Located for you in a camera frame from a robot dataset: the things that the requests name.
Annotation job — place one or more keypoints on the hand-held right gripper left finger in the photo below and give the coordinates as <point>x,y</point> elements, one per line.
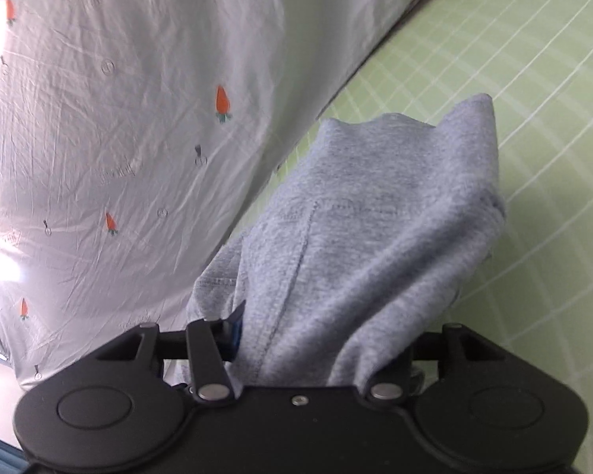
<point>235,333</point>

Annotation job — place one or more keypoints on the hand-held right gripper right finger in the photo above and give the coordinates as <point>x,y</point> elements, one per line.
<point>398,373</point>

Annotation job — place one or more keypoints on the green grid mat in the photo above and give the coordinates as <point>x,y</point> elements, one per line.
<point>548,133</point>

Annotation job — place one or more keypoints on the grey zip hoodie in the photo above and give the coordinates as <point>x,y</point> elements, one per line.
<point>375,237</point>

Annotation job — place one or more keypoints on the grey carrot print sheet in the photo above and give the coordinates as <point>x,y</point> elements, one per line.
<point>128,133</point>

